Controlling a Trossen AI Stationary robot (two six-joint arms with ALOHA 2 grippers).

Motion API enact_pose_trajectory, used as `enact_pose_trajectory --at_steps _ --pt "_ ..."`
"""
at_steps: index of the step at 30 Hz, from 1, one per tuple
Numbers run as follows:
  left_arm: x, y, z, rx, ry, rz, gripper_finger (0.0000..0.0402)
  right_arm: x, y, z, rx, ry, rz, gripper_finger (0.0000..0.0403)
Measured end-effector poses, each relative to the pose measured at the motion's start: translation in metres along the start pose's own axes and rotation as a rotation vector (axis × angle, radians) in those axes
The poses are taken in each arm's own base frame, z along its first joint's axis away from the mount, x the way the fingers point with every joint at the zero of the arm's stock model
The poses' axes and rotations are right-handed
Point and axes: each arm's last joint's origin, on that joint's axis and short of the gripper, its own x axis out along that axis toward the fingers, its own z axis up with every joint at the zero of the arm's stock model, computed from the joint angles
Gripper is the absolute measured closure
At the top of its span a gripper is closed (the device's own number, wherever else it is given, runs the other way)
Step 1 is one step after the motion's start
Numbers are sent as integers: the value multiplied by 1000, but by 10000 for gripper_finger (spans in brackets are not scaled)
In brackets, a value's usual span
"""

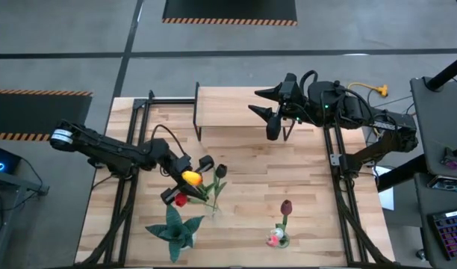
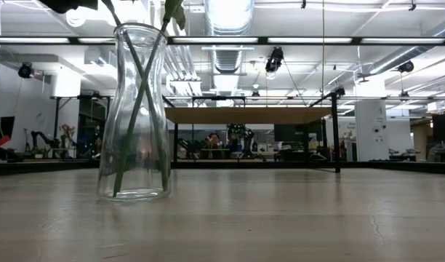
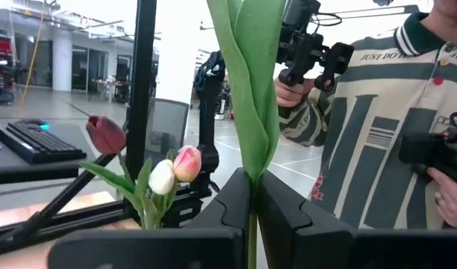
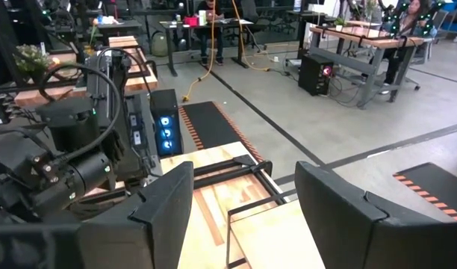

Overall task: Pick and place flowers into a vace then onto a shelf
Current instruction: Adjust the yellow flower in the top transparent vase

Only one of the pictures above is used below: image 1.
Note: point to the artificial maroon tulip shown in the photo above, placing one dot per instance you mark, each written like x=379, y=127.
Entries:
x=286, y=207

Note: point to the white paper sheet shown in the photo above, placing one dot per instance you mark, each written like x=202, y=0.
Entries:
x=387, y=198

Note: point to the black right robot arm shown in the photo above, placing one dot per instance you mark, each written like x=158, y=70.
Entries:
x=363, y=112

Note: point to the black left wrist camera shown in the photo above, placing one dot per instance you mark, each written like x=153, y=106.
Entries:
x=183, y=164

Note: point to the clear glass vase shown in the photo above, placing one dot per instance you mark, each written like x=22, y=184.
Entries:
x=284, y=242
x=215, y=214

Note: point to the black hazard striped floor mat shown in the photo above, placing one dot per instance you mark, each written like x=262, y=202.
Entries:
x=228, y=9
x=34, y=112

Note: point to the dark grey desk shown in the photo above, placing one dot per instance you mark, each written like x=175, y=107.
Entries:
x=430, y=231
x=441, y=123

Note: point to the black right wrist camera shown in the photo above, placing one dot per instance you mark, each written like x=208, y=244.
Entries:
x=289, y=87

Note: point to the wooden shelf black metal legs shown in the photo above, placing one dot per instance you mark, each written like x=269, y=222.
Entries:
x=228, y=106

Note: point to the artificial red tulip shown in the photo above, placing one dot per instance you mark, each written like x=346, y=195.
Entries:
x=180, y=200

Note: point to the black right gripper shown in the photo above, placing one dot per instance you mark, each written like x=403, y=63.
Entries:
x=275, y=129

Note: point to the artificial pink tulip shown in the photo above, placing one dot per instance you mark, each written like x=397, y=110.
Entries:
x=272, y=241

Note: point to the artificial black tulip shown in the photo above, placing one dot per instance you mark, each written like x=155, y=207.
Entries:
x=221, y=170

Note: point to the black tablet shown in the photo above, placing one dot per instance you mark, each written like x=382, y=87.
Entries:
x=447, y=183

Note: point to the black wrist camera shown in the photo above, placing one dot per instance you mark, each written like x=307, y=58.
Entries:
x=183, y=164
x=289, y=87

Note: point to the black metal table frame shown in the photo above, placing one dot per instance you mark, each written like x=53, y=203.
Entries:
x=139, y=103

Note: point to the artificial yellow orange tulip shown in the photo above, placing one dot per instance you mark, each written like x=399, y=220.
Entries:
x=192, y=177

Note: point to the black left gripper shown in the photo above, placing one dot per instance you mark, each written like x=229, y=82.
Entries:
x=207, y=163

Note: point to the backlit black keyboard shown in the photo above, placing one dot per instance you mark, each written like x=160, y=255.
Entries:
x=452, y=233

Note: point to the artificial white tulip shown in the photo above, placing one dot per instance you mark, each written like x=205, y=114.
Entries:
x=278, y=233

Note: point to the small purple item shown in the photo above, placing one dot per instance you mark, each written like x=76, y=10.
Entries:
x=452, y=163

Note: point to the green potted snake plant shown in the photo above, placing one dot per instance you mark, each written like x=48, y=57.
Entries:
x=175, y=231

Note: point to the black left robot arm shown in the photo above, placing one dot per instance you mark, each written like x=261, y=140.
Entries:
x=101, y=147

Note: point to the grey metal cart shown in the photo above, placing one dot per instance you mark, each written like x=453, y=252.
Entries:
x=12, y=183

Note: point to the black computer blue light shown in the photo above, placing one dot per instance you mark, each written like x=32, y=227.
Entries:
x=0, y=160

